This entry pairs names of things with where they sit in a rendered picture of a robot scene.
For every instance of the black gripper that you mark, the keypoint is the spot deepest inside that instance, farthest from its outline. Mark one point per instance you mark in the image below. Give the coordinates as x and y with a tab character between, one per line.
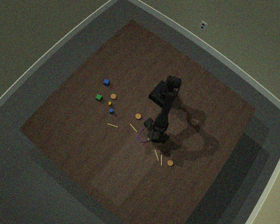
148	123

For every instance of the green cube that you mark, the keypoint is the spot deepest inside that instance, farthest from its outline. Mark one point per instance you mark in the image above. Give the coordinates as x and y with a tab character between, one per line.
98	97

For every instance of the tan round disc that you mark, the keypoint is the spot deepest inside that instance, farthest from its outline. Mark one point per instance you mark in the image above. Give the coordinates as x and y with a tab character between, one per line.
113	96
170	162

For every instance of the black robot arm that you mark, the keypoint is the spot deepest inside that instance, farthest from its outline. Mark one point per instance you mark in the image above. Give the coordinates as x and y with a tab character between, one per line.
166	94

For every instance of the round wooden button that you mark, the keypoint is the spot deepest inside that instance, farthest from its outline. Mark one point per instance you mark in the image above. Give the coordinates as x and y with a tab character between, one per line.
138	116

